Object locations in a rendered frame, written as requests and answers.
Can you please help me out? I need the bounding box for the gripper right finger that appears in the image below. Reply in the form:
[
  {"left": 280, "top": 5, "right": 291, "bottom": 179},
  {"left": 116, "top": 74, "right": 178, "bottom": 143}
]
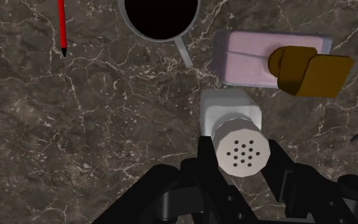
[{"left": 260, "top": 139, "right": 358, "bottom": 224}]

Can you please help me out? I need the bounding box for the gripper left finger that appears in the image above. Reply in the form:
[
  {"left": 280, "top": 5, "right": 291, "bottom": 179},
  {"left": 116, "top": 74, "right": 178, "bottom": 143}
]
[{"left": 92, "top": 135, "right": 259, "bottom": 224}]

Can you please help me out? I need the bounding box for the white salt shaker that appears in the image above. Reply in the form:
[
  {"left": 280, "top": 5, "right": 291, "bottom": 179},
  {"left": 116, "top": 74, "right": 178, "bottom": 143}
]
[{"left": 199, "top": 88, "right": 272, "bottom": 178}]

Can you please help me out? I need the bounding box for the pink sponge block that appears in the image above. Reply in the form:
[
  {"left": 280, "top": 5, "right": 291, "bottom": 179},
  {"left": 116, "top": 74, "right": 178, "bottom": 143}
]
[{"left": 210, "top": 30, "right": 333, "bottom": 89}]

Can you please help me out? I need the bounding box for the red pencil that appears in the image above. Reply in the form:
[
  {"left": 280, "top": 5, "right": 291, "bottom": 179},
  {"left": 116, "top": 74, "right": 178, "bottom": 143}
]
[{"left": 57, "top": 0, "right": 68, "bottom": 59}]

